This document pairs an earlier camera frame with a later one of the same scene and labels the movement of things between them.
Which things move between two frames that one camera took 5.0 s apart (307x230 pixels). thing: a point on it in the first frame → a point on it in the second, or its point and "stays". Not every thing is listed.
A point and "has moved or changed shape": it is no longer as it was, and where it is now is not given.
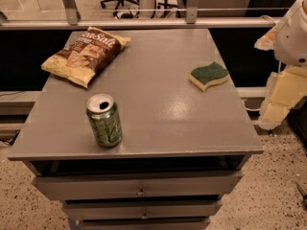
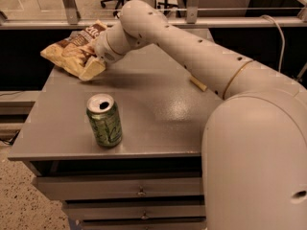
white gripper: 293,38 → 104,48
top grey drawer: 135,186 stays
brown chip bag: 88,54 has moved or changed shape
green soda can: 103,112 stays
